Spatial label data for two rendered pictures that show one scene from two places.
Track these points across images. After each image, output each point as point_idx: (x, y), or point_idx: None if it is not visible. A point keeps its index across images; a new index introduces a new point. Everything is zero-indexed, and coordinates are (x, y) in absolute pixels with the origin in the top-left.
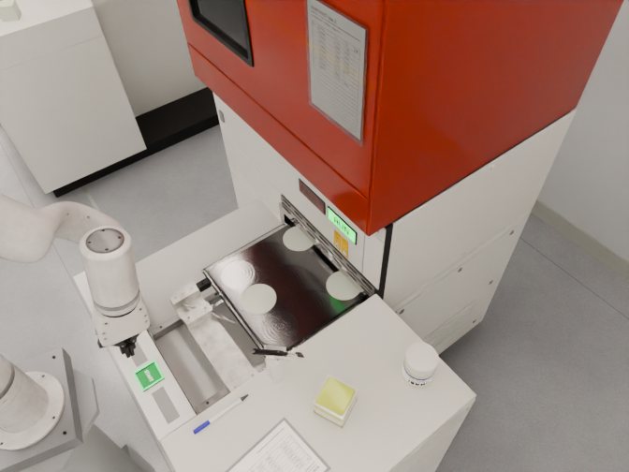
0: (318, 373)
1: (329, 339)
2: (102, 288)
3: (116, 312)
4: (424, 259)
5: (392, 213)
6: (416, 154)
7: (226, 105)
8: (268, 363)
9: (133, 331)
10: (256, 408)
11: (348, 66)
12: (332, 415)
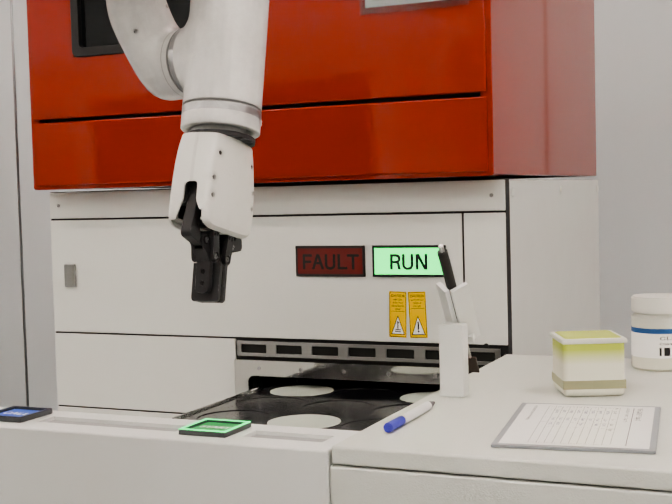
0: (518, 385)
1: (493, 374)
2: (238, 51)
3: (246, 116)
4: (535, 336)
5: (505, 151)
6: (512, 55)
7: (93, 234)
8: (450, 326)
9: (238, 217)
10: (465, 409)
11: None
12: (605, 347)
